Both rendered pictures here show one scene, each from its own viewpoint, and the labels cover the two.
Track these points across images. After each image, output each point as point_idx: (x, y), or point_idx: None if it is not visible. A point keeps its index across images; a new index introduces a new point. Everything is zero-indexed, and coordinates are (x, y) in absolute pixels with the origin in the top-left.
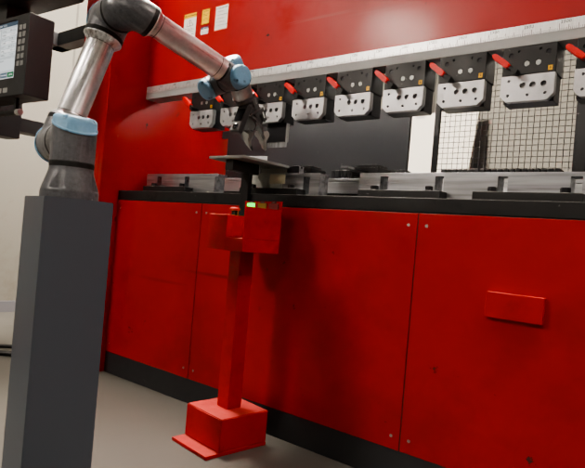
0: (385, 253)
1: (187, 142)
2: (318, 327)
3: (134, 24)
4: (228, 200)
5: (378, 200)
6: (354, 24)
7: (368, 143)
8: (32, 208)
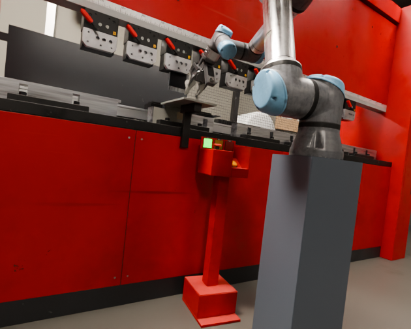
0: (269, 171)
1: None
2: (235, 215)
3: (308, 3)
4: (167, 130)
5: (267, 143)
6: (239, 31)
7: (162, 89)
8: (334, 172)
